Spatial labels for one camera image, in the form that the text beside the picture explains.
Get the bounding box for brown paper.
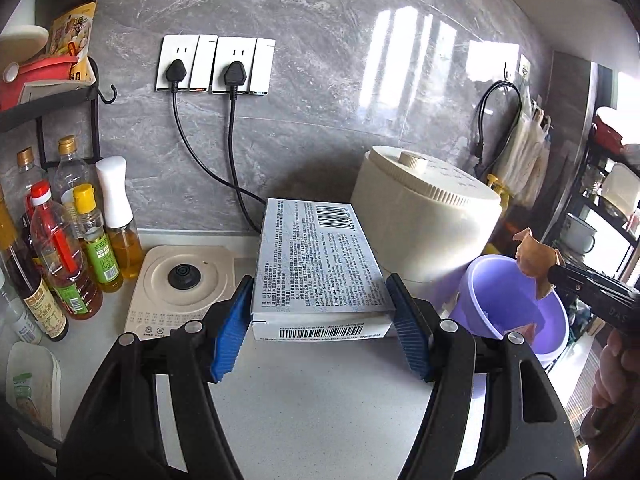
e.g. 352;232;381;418
512;228;565;300

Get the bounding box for white printed cardboard box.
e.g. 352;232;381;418
252;198;395;342

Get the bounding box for black metal kitchen rack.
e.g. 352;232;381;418
1;0;115;169

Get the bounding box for person's right hand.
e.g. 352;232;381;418
591;330;639;410

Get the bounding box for cream induction cooker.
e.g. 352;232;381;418
124;245;257;340

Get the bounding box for black storage shelf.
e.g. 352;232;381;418
544;106;639;285

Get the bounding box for purple plastic bucket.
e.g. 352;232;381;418
450;255;570;366

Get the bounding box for cream air fryer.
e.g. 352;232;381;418
349;144;504;286

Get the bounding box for yellow cap green label bottle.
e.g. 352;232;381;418
73;183;122;292

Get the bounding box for hanging plastic bags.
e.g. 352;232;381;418
491;84;551;210

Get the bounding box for dark soy sauce bottle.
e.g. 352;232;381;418
0;195;68;341

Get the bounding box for white top oil sprayer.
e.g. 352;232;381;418
96;155;144;280

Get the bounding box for white plastic tray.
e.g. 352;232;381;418
6;341;62;440

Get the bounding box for small white cap bottle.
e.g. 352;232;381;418
0;273;42;344

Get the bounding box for gold cap clear bottle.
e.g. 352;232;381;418
52;136;92;204

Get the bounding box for red bowl on rack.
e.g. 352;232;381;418
1;54;77;110

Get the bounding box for white plates on rack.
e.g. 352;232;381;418
0;25;49;72

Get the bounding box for hanging black cable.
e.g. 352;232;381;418
472;79;524;181

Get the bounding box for red handled oil bottle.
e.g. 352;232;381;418
29;180;103;320

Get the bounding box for right black power cable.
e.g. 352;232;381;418
222;60;264;235

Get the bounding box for black power cable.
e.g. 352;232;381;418
164;58;269;206
222;60;264;235

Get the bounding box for left black power cable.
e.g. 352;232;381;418
164;58;269;206

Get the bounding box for white wall socket panel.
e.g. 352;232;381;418
155;35;276;96

